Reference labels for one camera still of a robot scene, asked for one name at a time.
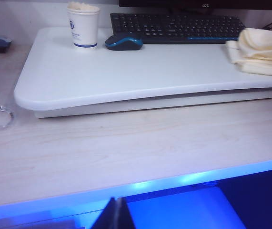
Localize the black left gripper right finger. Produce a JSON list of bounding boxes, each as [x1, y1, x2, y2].
[[117, 198, 137, 229]]

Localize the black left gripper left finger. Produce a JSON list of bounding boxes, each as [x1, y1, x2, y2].
[[91, 197, 119, 229]]

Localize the cream yellow cleaning cloth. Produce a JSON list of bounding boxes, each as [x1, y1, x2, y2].
[[225, 27, 272, 78]]

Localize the white desk riser platform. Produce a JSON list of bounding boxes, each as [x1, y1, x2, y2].
[[13, 26, 272, 119]]

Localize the black and blue computer mouse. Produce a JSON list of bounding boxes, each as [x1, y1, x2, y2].
[[104, 33, 144, 51]]

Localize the white paper cup blue print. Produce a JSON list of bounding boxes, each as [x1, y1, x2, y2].
[[66, 4, 101, 50]]

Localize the black computer keyboard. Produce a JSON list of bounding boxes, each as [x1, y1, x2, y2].
[[110, 13, 247, 45]]

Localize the crumpled tissue in cup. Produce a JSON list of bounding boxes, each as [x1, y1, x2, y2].
[[68, 1, 100, 11]]

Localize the black computer monitor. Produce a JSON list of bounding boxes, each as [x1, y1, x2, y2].
[[118, 0, 272, 14]]

